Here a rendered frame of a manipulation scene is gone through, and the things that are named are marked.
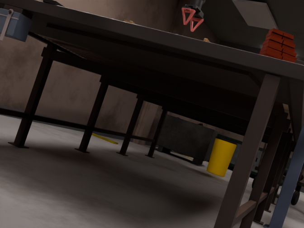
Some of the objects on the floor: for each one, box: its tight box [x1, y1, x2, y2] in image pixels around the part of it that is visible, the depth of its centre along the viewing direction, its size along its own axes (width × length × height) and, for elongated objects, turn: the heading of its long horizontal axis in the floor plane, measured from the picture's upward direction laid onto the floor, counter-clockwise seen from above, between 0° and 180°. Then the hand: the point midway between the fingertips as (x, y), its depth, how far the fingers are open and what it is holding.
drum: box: [206, 136, 238, 177], centre depth 693 cm, size 40×40×63 cm
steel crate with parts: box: [157, 114, 218, 165], centre depth 790 cm, size 116×101×79 cm
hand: (188, 26), depth 192 cm, fingers open, 9 cm apart
